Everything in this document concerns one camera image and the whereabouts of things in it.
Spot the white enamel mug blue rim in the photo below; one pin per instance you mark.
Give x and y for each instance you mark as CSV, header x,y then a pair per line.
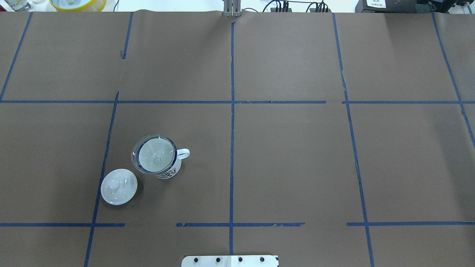
x,y
181,154

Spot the white ceramic lid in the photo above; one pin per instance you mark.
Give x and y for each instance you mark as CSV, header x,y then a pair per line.
x,y
119,187

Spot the black box with label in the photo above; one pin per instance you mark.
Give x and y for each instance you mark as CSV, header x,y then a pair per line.
x,y
387,6

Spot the yellow round container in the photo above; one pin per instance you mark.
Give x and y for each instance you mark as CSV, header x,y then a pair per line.
x,y
78,5

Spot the aluminium frame post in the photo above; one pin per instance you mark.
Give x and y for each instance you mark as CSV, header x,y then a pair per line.
x,y
232,8

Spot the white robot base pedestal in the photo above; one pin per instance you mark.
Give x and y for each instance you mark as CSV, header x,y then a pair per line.
x,y
231,261

